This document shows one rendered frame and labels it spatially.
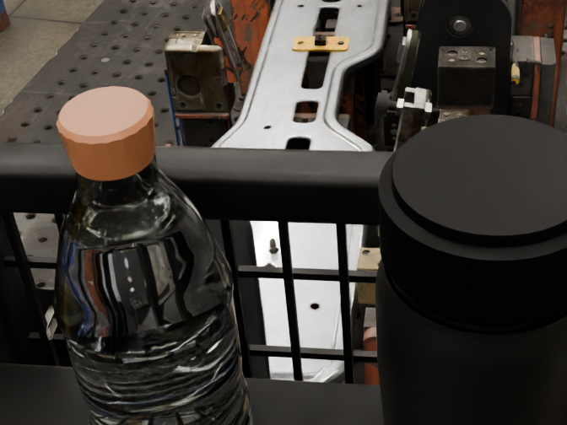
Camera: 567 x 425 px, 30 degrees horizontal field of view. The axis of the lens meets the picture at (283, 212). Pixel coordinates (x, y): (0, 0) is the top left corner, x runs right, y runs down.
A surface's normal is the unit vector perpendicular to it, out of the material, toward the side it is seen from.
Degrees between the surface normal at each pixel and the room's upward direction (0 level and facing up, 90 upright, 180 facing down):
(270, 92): 0
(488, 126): 0
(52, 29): 0
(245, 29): 90
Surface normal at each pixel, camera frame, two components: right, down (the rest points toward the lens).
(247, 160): -0.07, -0.77
